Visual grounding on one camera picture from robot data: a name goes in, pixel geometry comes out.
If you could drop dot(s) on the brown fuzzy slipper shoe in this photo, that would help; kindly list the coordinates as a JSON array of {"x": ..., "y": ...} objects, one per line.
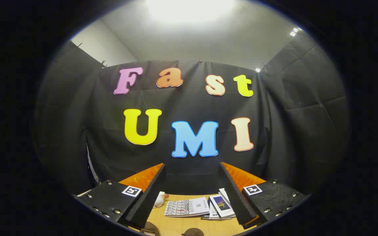
[
  {"x": 192, "y": 232},
  {"x": 149, "y": 228}
]

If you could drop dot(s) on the dark cover book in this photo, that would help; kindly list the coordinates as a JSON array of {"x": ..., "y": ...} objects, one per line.
[{"x": 205, "y": 217}]

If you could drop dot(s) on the white book with black lettering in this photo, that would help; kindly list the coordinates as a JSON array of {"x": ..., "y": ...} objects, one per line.
[{"x": 213, "y": 213}]

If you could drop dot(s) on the white book with blue photo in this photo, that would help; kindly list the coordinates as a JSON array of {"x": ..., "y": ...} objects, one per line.
[{"x": 221, "y": 204}]

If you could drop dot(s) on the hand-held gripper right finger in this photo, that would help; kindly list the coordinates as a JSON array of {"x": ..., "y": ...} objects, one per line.
[{"x": 236, "y": 200}]

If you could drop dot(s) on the white duck plush toy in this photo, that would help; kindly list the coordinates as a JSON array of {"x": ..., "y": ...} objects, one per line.
[{"x": 158, "y": 200}]

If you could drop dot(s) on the bright ceiling light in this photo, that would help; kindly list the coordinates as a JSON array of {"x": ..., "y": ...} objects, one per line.
[{"x": 189, "y": 8}]

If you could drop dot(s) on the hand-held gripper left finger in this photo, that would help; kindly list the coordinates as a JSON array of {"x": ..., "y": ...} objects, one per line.
[{"x": 149, "y": 200}]

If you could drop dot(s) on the grey patterned cover book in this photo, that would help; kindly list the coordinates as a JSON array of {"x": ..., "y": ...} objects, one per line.
[{"x": 182, "y": 207}]

